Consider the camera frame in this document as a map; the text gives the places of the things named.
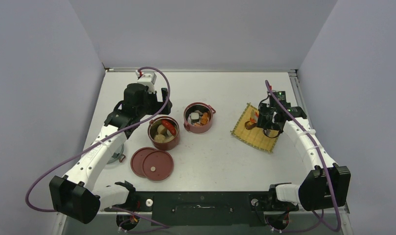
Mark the bamboo mat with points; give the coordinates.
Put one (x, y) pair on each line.
(247, 132)

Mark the aluminium rail frame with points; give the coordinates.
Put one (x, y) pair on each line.
(326, 185)

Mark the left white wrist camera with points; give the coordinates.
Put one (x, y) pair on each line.
(147, 79)

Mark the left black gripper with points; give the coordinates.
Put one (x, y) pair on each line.
(157, 105)

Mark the upper red round lid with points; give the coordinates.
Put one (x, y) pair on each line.
(157, 165)

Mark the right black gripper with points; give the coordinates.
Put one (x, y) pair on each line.
(263, 123)

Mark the glass lid with red clip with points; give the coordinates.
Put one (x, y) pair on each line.
(118, 156)

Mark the red sausage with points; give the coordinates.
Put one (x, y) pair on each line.
(169, 126)

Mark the white rice ball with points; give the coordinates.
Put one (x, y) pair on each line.
(194, 117)

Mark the red round lid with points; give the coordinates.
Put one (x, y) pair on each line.
(138, 158)
(157, 165)

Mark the orange food pieces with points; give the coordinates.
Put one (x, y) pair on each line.
(204, 119)

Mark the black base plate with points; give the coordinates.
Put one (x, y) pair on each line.
(208, 208)

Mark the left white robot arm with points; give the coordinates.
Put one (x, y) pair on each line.
(73, 194)

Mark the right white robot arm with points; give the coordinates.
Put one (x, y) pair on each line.
(326, 184)

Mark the lower red round lid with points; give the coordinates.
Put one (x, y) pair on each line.
(138, 158)

